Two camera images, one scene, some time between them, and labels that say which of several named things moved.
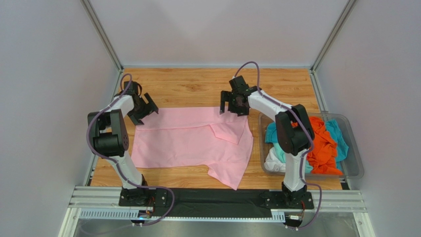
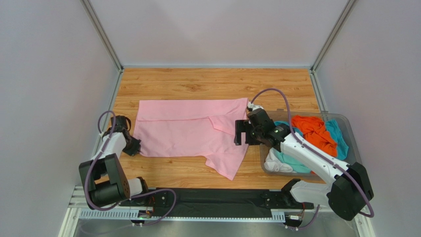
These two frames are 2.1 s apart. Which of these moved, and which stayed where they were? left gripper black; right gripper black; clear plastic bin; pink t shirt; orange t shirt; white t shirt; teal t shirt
Moved: pink t shirt; left gripper black; right gripper black
Stayed: teal t shirt; white t shirt; orange t shirt; clear plastic bin
